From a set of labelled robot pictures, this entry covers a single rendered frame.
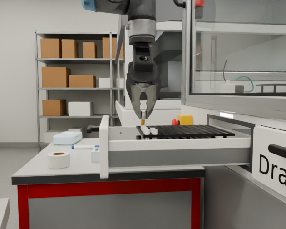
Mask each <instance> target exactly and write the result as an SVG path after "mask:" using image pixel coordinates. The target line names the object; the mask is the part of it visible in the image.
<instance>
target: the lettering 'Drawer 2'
mask: <svg viewBox="0 0 286 229"><path fill-rule="evenodd" d="M261 157H263V158H265V159H266V161H267V170H266V172H263V171H261ZM275 167H276V168H277V165H274V164H272V169H271V178H272V179H273V170H274V168H275ZM280 170H283V171H284V172H285V174H286V170H285V169H284V168H280ZM268 171H269V161H268V159H267V157H266V156H264V155H262V154H260V169H259V172H260V173H262V174H267V173H268ZM281 176H283V177H285V178H286V175H283V174H279V177H278V179H279V182H280V183H281V184H285V186H286V179H285V182H281Z"/></svg>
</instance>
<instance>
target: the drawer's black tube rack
mask: <svg viewBox="0 0 286 229"><path fill-rule="evenodd" d="M146 127H147V128H148V129H149V130H150V128H155V129H157V130H158V134H157V135H153V134H152V133H150V134H151V135H152V137H151V138H149V140H152V138H157V139H215V138H216V137H215V136H223V138H227V136H235V133H232V132H229V131H226V130H223V129H220V128H216V127H213V126H210V125H156V126H146ZM136 140H141V135H137V136H136Z"/></svg>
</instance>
